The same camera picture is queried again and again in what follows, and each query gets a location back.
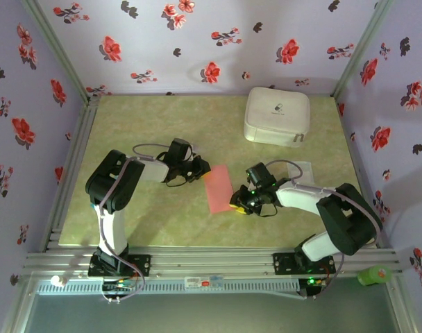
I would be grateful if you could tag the clear plastic bag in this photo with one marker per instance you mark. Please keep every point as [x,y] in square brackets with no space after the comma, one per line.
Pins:
[306,171]

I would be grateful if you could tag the white zip case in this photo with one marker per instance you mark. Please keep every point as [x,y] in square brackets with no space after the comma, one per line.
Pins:
[277,118]

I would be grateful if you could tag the green tape roll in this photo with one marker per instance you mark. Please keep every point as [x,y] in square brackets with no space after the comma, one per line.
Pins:
[372,276]

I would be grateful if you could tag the aluminium frame post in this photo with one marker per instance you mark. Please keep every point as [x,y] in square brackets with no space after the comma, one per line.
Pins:
[61,52]
[358,52]

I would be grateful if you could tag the controller circuit board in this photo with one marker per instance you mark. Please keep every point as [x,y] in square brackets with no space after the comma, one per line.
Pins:
[119,285]
[313,281]

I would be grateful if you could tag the long aluminium frame rail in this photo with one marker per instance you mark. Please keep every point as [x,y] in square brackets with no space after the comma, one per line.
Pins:
[211,258]

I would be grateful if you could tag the aluminium side rail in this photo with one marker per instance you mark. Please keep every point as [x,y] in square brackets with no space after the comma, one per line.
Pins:
[363,173]
[70,173]

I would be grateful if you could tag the pink paper sheet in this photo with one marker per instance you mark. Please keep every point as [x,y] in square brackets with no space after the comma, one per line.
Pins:
[218,189]

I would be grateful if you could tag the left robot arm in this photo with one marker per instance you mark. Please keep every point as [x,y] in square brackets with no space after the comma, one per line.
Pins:
[110,187]

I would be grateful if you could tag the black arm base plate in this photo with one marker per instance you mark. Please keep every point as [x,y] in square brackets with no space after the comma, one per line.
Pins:
[141,265]
[284,263]

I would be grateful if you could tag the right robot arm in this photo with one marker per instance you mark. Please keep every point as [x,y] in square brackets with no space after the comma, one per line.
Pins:
[350,222]

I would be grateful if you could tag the short aluminium frame leg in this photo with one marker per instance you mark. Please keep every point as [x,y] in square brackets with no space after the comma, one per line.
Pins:
[400,305]
[22,305]

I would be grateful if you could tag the small white knob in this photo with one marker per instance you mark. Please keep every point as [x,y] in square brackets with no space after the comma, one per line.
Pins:
[59,281]

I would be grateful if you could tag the white label sticker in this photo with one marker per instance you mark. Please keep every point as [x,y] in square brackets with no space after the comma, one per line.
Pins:
[197,281]

